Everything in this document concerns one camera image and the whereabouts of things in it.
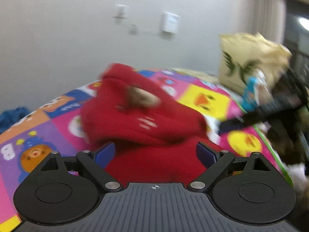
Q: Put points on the beige curtain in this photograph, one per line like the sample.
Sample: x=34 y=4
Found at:
x=269 y=19

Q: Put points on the red fleece hooded jacket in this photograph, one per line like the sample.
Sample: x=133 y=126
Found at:
x=155 y=136

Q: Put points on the beige plush blanket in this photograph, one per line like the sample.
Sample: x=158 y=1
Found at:
x=197 y=74

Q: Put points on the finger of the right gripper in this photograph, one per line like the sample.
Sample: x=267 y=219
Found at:
x=239 y=122

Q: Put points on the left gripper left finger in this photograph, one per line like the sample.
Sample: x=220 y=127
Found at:
x=92 y=166

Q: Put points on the cream tote bag green bird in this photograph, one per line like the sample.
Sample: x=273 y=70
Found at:
x=245 y=55

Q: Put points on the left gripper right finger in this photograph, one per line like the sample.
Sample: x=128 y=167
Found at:
x=217 y=164

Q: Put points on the white wall box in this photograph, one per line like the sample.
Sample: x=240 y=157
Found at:
x=169 y=24

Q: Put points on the blue toy box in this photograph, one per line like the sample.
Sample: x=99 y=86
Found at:
x=256 y=91

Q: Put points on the blue cloth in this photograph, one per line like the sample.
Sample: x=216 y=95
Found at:
x=10 y=117

